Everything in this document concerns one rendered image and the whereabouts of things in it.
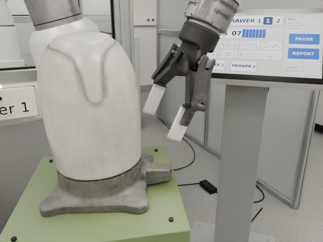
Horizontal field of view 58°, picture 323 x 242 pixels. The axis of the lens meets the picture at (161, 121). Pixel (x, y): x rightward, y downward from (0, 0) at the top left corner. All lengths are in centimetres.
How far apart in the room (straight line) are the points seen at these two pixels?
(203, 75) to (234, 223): 103
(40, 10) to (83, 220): 40
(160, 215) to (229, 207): 95
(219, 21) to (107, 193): 36
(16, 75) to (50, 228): 76
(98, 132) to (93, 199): 12
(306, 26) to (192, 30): 71
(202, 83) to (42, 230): 35
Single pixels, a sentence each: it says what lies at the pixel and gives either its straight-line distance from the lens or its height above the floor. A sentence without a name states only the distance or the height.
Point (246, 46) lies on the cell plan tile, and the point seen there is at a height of 107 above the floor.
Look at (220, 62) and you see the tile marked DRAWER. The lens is 111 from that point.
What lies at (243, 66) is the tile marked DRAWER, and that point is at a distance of 110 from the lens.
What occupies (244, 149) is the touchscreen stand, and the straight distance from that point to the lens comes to 127.
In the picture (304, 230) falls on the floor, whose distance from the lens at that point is 199.
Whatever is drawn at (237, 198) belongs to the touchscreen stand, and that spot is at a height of 40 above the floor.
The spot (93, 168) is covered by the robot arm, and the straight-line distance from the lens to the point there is 47.
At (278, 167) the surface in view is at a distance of 214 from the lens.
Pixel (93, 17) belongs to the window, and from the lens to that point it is 121.
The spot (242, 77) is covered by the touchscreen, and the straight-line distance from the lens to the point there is 107.
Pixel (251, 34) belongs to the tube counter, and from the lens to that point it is 117.
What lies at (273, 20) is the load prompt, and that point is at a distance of 121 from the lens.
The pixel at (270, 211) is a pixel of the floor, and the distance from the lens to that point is 206.
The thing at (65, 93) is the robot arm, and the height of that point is 107.
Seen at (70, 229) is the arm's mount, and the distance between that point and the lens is 49.
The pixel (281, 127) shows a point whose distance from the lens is 204.
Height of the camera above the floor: 117
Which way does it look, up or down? 20 degrees down
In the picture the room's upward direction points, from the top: straight up
